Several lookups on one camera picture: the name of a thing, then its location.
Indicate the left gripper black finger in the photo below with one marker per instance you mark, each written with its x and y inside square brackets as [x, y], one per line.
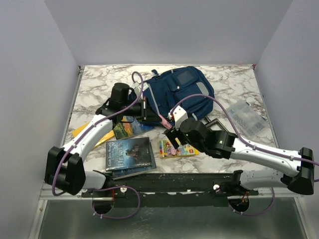
[151, 117]
[144, 102]

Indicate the pink eraser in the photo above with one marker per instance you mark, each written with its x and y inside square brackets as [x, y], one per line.
[165, 123]

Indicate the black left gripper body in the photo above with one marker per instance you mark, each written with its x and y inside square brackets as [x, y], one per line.
[137, 110]

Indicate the Wuthering Heights dark book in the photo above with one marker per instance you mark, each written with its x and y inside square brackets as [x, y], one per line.
[128, 153]

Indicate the dark book underneath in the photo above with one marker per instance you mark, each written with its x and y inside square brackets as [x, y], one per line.
[120, 174]

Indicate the Animal Farm blue book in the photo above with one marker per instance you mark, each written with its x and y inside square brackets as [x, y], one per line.
[130, 127]

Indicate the clear plastic organizer box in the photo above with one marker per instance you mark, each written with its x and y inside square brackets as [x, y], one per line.
[246, 118]

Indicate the yellow crayon box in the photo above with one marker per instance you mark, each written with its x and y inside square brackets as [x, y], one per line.
[167, 150]

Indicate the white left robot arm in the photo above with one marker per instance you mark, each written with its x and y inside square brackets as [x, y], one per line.
[65, 165]

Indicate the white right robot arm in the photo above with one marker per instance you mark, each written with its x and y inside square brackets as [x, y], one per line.
[292, 169]

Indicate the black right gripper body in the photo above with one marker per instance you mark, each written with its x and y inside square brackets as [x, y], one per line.
[200, 148]

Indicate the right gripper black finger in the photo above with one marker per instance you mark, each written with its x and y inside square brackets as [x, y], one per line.
[179, 143]
[172, 135]

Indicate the navy blue student backpack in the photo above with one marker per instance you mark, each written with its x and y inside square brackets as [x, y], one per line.
[165, 90]

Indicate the steel clamp handle tool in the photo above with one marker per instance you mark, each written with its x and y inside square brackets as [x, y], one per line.
[210, 123]

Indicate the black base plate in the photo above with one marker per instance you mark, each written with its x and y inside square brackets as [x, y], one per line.
[173, 189]

